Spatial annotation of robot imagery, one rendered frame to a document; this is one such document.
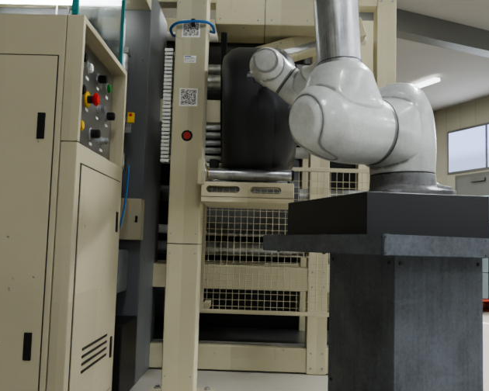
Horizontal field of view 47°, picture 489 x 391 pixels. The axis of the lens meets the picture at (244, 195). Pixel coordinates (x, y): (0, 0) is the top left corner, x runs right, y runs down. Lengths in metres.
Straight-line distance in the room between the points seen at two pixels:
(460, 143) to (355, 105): 11.27
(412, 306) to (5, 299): 1.08
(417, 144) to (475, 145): 10.84
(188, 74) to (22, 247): 1.07
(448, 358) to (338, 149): 0.51
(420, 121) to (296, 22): 1.47
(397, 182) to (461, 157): 11.08
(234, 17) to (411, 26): 5.27
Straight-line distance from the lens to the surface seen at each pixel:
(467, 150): 12.32
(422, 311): 1.29
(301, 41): 2.86
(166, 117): 2.38
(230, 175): 2.23
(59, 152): 1.69
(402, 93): 1.38
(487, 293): 6.38
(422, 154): 1.37
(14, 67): 1.79
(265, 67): 1.74
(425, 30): 7.99
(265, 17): 2.75
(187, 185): 2.31
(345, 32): 1.31
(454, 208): 1.34
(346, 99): 1.22
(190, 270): 2.30
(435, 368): 1.34
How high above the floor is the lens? 0.62
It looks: 5 degrees up
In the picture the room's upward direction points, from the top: 2 degrees clockwise
